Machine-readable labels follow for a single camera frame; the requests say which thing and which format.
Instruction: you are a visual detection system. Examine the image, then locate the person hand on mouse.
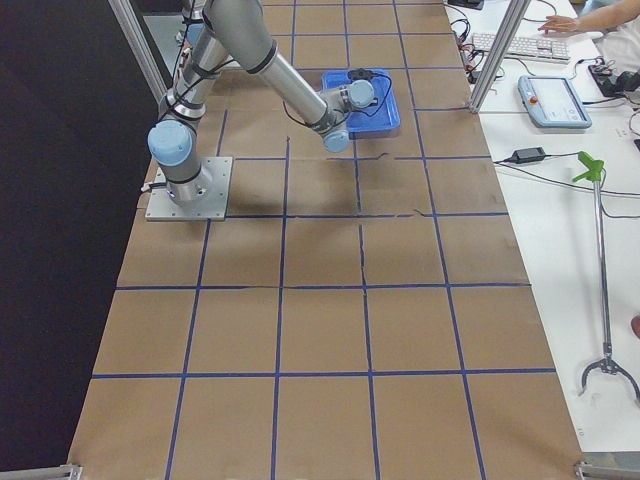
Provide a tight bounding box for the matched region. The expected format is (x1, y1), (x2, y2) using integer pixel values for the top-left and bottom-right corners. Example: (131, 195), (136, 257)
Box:
(538, 15), (580, 34)

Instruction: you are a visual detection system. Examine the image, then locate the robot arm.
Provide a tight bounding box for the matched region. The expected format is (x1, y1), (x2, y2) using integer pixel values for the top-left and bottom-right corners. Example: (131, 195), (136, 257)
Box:
(147, 1), (377, 207)

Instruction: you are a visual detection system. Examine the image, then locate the blue plastic tray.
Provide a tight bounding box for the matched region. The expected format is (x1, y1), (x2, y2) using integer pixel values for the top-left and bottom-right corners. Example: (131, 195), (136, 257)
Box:
(321, 68), (401, 140)

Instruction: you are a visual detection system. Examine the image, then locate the white keyboard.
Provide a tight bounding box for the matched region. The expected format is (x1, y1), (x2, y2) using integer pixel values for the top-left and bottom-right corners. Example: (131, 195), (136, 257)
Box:
(471, 32), (570, 64)

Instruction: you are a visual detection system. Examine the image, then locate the teach pendant tablet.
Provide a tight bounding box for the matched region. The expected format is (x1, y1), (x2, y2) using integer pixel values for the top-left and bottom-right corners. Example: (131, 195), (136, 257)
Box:
(517, 76), (592, 129)

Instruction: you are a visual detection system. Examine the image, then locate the black power adapter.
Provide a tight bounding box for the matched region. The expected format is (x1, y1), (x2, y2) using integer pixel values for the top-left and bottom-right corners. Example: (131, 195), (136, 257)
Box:
(503, 147), (547, 165)

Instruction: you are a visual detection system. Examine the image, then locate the brown paper table cover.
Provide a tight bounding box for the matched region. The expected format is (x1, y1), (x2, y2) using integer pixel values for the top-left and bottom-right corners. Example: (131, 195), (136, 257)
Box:
(69, 1), (580, 479)

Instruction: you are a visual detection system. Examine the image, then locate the aluminium frame post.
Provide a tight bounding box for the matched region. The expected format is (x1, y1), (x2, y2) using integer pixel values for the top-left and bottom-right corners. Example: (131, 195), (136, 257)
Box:
(468, 0), (530, 113)

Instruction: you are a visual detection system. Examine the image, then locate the green handled reacher grabber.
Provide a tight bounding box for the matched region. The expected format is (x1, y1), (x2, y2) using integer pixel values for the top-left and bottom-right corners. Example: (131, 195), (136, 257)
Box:
(572, 151), (639, 405)

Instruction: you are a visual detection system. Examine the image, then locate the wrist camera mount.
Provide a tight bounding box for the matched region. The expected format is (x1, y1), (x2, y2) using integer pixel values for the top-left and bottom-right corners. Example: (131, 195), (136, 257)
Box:
(347, 68), (376, 82)

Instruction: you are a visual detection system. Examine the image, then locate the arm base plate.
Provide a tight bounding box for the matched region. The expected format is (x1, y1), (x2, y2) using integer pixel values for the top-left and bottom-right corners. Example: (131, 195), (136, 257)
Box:
(145, 157), (233, 222)

